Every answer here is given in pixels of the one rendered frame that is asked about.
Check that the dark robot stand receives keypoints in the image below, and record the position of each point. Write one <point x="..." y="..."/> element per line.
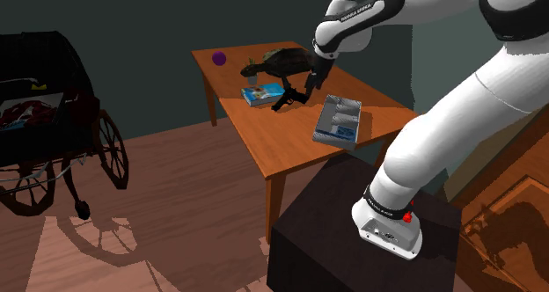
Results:
<point x="326" y="239"/>

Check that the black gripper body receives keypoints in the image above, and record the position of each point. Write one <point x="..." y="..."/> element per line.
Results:
<point x="324" y="66"/>

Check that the small potted plant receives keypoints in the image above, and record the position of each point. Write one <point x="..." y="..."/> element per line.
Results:
<point x="252" y="78"/>

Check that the dark turtle figure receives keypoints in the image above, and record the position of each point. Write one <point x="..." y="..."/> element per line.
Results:
<point x="287" y="61"/>

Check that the wooden table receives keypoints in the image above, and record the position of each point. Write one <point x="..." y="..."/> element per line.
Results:
<point x="274" y="132"/>

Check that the black wheelchair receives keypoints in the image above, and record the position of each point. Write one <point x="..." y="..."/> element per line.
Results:
<point x="47" y="124"/>

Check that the purple ball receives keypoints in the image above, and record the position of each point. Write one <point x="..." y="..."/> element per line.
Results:
<point x="219" y="58"/>

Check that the grey box with white rolls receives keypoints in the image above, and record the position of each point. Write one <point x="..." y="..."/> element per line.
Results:
<point x="339" y="121"/>

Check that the black toy pistol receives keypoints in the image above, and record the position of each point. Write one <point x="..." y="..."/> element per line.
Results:
<point x="291" y="98"/>

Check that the wooden panelled door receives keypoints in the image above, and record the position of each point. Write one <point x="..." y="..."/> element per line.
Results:
<point x="506" y="214"/>

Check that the blue book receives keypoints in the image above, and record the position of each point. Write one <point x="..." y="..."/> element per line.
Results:
<point x="261" y="94"/>

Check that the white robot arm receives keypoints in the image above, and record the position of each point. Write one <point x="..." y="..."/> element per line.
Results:
<point x="446" y="124"/>

